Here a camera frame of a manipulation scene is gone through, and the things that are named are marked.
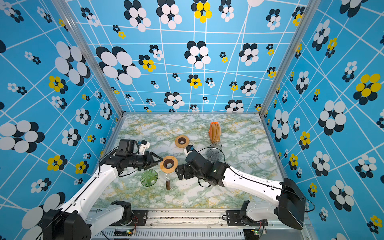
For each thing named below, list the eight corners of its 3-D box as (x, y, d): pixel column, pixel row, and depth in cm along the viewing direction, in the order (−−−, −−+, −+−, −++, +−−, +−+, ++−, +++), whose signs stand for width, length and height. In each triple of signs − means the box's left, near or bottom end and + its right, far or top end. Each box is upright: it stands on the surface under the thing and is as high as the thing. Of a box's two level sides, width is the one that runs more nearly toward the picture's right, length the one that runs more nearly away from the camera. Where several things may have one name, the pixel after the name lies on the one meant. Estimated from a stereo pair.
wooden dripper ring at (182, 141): (175, 148, 102) (174, 146, 100) (176, 136, 108) (175, 134, 106) (188, 148, 102) (188, 146, 100) (189, 136, 108) (189, 134, 106)
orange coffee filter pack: (211, 144, 104) (212, 135, 95) (208, 131, 111) (209, 122, 102) (220, 143, 104) (222, 134, 96) (217, 130, 111) (218, 121, 103)
